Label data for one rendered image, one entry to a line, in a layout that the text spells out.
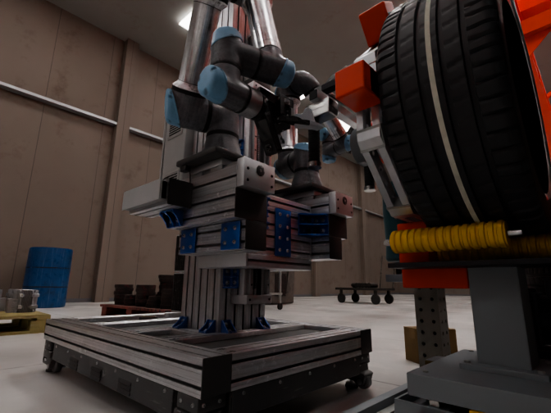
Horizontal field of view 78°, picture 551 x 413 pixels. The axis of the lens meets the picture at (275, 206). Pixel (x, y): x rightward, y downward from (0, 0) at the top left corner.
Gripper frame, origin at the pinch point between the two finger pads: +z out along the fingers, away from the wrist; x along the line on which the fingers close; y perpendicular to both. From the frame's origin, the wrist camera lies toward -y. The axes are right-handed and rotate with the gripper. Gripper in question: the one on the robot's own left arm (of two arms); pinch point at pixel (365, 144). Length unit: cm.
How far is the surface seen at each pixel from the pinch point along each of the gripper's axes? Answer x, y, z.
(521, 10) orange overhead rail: -7, -201, 227
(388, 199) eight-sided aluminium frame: 84, 51, -80
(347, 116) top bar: 60, 21, -73
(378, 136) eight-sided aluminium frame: 89, 38, -90
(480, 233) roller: 104, 59, -75
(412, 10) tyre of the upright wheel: 97, 12, -91
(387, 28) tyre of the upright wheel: 92, 14, -93
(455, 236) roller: 99, 60, -76
